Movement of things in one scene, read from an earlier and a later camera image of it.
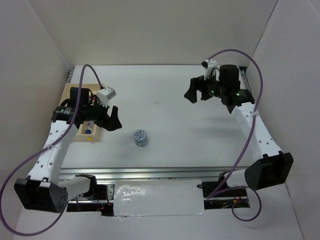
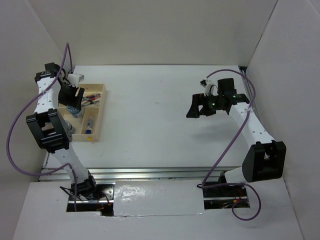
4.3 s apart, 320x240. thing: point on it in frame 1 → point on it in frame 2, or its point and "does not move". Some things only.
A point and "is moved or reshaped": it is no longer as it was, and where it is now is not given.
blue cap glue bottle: (88, 130) does not move
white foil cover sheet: (158, 197) does not move
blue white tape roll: (140, 136) is moved or reshaped
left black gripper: (110, 124) → (75, 101)
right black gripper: (196, 84) → (198, 99)
